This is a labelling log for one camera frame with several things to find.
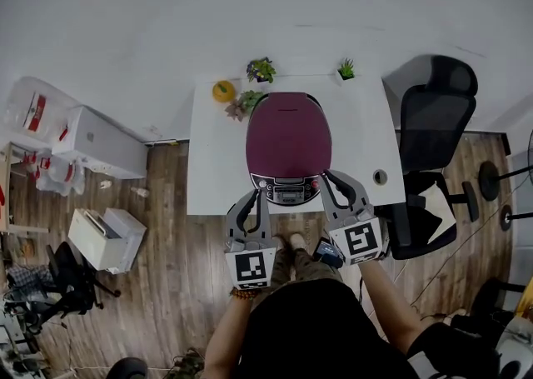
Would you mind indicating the white cushion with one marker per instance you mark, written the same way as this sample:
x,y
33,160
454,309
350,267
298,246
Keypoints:
x,y
437,210

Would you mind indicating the black battery pack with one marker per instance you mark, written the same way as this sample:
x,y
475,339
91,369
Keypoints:
x,y
329,253

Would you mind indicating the small green succulent pot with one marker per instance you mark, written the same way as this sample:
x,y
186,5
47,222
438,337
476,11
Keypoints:
x,y
346,70

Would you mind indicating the yellow orange fruit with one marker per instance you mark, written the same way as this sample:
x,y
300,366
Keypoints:
x,y
224,92

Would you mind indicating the white box appliance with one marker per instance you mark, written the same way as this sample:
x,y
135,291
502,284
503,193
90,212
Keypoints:
x,y
104,244

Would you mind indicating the white water dispenser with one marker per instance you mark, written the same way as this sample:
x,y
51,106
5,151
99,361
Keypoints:
x,y
104,144

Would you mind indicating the person's right shoe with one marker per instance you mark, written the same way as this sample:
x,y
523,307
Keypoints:
x,y
298,241

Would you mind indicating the yellow wooden table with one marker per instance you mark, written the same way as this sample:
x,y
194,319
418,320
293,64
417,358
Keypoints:
x,y
526,294

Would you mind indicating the person's right forearm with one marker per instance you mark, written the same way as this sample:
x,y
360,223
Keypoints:
x,y
391,306

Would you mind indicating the white table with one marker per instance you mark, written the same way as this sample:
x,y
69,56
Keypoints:
x,y
216,161

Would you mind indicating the person's left forearm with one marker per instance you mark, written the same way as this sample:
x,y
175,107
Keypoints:
x,y
227,335

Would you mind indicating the person's torso black shirt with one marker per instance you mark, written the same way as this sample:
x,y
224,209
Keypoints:
x,y
312,327

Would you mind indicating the black stand round base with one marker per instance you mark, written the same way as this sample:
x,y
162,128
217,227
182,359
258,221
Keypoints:
x,y
506,217

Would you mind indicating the person's legs olive trousers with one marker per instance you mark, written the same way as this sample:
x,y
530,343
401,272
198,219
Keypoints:
x,y
308,265

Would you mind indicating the black standing fan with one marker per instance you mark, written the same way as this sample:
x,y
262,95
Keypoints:
x,y
488,181

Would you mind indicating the purple rice cooker lid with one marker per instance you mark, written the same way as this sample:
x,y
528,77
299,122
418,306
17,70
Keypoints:
x,y
287,136

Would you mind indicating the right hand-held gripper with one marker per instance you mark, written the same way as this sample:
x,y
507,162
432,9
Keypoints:
x,y
361,240

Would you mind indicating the plaid cloth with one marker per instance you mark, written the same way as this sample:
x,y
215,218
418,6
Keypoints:
x,y
29,281

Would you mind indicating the black round stool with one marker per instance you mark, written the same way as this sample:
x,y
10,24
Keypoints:
x,y
127,369

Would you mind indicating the crumpled paper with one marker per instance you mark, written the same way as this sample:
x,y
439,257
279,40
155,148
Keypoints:
x,y
106,185

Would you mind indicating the clear water jug red label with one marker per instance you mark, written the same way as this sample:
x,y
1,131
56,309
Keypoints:
x,y
33,111

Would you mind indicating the wooden side table red print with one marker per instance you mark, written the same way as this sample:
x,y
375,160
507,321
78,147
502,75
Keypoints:
x,y
4,186

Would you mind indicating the grey white device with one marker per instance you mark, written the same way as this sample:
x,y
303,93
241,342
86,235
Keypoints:
x,y
516,352

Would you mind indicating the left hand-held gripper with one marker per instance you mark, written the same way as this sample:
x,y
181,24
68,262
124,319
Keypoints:
x,y
250,267

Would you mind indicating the black swivel chair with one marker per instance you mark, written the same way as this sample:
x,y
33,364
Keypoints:
x,y
66,277

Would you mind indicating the pink green leafy plant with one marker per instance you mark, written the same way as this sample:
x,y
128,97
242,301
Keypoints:
x,y
243,104

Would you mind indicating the black mesh office chair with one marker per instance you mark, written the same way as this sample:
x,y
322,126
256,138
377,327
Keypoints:
x,y
437,131

